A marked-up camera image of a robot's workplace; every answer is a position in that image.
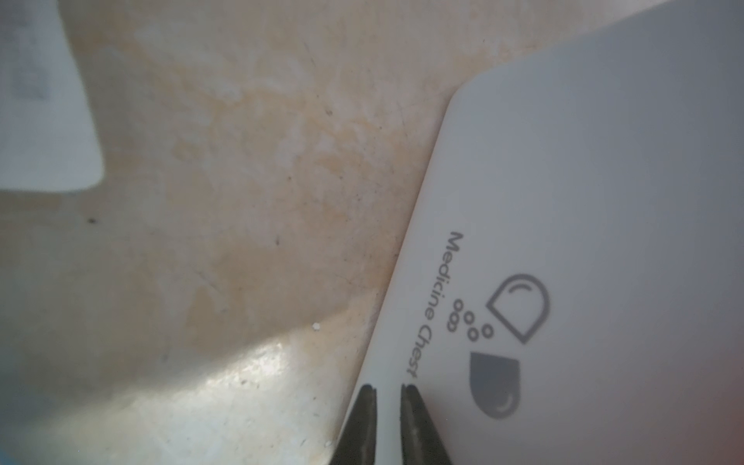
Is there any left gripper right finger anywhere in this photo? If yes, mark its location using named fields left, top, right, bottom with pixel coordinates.
left=400, top=385, right=453, bottom=465

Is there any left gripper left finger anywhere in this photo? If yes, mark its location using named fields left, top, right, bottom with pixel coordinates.
left=329, top=385, right=377, bottom=465

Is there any gauze packet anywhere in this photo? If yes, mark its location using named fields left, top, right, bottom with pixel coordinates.
left=1, top=1, right=105, bottom=193

